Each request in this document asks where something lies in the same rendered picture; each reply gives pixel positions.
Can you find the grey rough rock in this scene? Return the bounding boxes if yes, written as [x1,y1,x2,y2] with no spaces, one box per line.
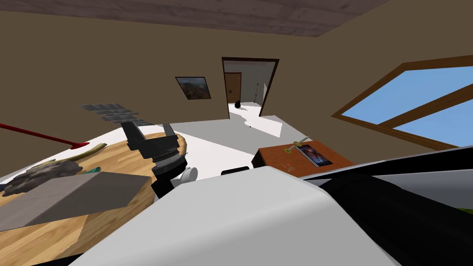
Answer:
[3,159,84,197]

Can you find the red long-handled tool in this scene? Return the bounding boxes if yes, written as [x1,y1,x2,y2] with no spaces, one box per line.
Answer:
[0,123,90,150]

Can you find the grey tiled panel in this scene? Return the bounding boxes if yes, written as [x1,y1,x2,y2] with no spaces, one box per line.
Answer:
[78,103,154,127]

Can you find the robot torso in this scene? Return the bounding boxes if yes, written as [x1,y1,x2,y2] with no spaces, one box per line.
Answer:
[68,165,401,266]

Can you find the yellow and white stick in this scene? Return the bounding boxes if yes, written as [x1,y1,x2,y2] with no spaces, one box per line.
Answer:
[284,136,310,154]

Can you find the brown side table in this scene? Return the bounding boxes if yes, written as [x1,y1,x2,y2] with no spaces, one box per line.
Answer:
[252,139,356,179]

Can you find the dark picture book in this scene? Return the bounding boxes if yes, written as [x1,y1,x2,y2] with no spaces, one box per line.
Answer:
[297,144,334,168]

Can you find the olive curved branch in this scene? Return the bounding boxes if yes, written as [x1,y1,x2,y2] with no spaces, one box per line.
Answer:
[32,143,108,168]

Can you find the brown wooden door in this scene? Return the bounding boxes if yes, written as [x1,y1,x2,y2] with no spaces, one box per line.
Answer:
[224,72,243,104]

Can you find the round wooden table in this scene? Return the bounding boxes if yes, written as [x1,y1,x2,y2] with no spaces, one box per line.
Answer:
[0,132,188,266]

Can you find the framed landscape picture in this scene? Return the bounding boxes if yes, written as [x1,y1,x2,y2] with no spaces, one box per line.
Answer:
[175,76,212,101]

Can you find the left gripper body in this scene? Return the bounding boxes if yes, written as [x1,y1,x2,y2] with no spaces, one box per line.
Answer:
[127,133,181,160]

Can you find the wood-framed window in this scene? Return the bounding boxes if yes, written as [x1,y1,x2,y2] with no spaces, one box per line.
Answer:
[331,55,473,152]

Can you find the grey flat box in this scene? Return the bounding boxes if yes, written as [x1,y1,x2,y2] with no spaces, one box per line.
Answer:
[0,171,152,232]

